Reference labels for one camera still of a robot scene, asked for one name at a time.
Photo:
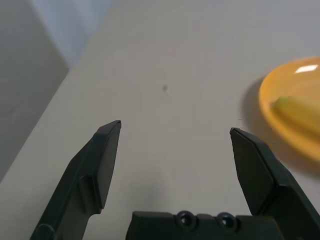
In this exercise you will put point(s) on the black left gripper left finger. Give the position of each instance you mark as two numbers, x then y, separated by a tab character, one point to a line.
82	180

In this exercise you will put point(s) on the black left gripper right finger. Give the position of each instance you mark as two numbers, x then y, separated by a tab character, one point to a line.
270	180

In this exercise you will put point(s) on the yellow toy banana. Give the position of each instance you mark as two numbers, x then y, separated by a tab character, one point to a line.
300	110

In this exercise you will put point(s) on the yellow plastic plate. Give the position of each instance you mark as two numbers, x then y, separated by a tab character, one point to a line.
287	82

